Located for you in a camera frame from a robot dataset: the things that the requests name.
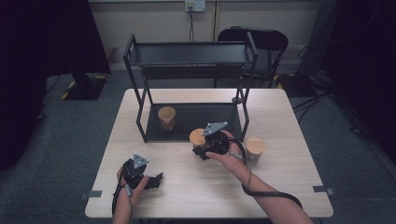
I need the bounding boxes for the black folding chair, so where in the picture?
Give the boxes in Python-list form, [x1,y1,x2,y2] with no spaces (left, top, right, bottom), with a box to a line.
[214,25,290,90]

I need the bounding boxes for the black curtain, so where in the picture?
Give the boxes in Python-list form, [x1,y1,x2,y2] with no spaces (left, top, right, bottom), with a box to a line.
[0,0,112,173]
[321,0,396,155]

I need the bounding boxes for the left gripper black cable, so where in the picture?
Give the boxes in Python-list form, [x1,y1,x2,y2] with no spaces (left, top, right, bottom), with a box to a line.
[110,160,134,217]

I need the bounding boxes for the person's left hand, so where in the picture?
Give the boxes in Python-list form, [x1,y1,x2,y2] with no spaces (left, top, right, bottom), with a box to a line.
[116,167,151,207]

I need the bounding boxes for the person's right hand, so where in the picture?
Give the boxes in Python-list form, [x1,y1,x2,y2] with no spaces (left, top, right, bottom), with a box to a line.
[213,130,250,175]

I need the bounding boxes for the black metal two-tier rack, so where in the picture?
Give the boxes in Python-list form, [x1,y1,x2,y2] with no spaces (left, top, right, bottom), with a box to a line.
[122,32,260,144]

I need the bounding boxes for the black power cord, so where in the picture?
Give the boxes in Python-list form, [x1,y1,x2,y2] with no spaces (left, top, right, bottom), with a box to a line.
[187,5,195,43]

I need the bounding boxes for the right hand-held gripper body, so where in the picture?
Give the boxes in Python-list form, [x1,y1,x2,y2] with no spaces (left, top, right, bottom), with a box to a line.
[199,121,233,157]

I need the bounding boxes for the orange cup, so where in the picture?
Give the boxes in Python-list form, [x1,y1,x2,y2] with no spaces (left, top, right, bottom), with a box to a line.
[245,137,267,166]
[189,128,207,149]
[157,105,177,133]

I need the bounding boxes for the dark stand base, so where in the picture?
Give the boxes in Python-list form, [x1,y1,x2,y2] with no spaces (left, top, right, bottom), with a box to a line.
[275,72,322,98]

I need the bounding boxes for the grey tape strip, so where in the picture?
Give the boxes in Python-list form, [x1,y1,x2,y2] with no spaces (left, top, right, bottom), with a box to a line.
[78,189,104,201]
[312,185,336,197]

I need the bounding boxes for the black floor cables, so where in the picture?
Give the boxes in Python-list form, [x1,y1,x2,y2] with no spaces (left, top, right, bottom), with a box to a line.
[291,89,332,124]

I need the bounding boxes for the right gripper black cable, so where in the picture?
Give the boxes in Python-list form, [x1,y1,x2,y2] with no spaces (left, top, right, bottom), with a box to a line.
[228,136,304,210]

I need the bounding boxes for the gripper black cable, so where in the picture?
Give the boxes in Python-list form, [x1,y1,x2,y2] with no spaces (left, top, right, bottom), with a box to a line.
[110,160,134,217]
[228,136,304,210]

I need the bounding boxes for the white wall outlet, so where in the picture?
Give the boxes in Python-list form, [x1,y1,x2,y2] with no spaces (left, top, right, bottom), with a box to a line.
[184,0,207,13]

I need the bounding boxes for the black stand base striped tape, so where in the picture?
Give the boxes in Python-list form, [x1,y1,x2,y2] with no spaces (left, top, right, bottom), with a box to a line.
[60,72,108,102]

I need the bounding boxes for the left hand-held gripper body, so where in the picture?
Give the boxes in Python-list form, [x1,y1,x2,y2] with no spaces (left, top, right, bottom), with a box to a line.
[121,152,151,190]

